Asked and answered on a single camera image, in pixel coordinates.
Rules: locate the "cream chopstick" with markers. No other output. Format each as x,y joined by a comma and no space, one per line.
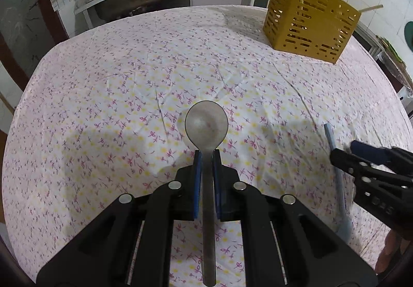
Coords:
371,8

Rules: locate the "metal spoon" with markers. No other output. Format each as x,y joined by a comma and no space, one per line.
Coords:
206,125

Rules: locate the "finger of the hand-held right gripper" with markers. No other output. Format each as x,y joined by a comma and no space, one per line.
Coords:
374,151
348,163

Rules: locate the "person's right forearm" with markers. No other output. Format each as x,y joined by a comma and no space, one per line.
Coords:
388,251

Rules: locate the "blue plastic spoon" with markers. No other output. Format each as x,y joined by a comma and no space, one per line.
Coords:
341,190

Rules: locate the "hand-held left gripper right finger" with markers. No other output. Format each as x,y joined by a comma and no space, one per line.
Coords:
216,184

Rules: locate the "yellow slotted utensil holder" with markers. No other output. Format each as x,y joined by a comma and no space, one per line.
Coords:
306,16

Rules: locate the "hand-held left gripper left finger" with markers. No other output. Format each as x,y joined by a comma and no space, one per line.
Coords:
197,184

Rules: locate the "pink floral tablecloth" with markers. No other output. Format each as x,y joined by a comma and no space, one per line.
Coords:
113,96

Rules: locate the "green vegetables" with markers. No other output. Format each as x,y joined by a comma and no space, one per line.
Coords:
392,51

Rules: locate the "brown frosted glass door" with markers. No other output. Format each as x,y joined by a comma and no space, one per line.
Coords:
29,26

